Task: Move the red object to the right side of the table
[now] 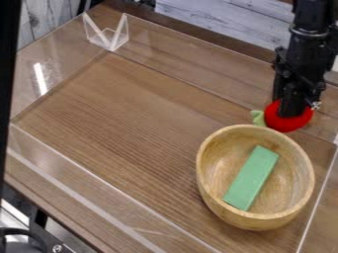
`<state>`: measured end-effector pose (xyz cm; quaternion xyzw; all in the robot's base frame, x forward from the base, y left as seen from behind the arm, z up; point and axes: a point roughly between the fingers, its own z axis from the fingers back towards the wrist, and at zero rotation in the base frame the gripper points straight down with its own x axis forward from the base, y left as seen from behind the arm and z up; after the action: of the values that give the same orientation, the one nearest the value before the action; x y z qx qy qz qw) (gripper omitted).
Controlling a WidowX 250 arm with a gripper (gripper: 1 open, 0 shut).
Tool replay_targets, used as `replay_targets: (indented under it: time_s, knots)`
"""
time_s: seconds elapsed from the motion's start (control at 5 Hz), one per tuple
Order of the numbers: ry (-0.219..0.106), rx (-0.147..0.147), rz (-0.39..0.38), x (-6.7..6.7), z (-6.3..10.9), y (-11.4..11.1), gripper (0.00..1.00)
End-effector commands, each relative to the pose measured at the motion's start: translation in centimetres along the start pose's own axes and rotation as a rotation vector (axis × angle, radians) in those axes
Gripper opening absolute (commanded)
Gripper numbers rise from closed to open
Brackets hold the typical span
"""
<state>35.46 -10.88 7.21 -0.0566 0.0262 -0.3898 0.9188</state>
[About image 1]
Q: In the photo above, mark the red plush strawberry toy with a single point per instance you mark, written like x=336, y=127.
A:
x=268, y=118

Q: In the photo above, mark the clear acrylic corner bracket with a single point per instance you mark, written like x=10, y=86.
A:
x=106, y=38

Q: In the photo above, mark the black metal table frame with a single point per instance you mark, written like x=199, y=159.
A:
x=20, y=213

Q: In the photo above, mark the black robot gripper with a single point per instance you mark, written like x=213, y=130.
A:
x=299, y=70

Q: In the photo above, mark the green rectangular block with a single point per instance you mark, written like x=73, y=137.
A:
x=251, y=178

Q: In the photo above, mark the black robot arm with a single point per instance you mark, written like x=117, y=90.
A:
x=314, y=28

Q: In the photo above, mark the wooden bowl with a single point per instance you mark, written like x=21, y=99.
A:
x=288, y=187

